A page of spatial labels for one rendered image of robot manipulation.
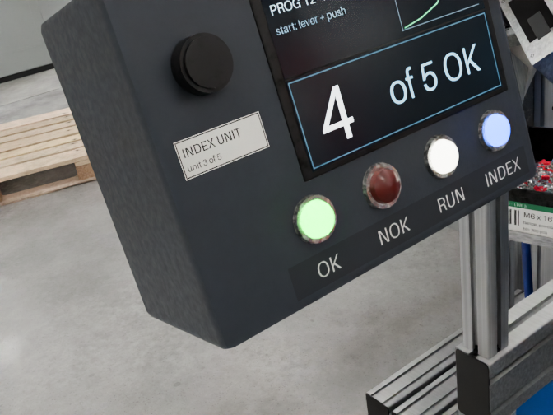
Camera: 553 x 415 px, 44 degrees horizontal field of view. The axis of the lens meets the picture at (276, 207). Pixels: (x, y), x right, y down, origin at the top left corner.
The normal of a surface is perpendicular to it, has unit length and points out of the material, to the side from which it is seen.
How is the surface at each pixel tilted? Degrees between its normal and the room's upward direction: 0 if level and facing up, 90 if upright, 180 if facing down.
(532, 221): 90
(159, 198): 90
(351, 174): 75
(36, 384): 0
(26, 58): 90
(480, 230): 90
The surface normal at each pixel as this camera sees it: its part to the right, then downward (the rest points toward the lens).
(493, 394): 0.59, 0.28
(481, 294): -0.79, 0.37
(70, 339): -0.14, -0.89
